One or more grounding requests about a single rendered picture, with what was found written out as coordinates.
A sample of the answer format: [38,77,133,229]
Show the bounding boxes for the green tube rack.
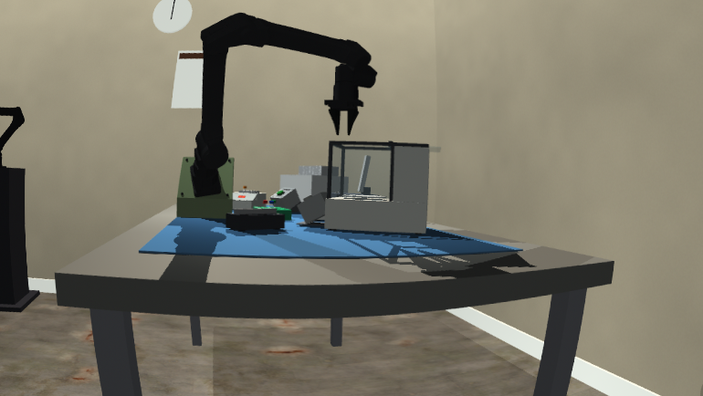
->
[253,207,291,221]

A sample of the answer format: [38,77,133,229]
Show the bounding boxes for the blue bench mat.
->
[139,213,523,258]

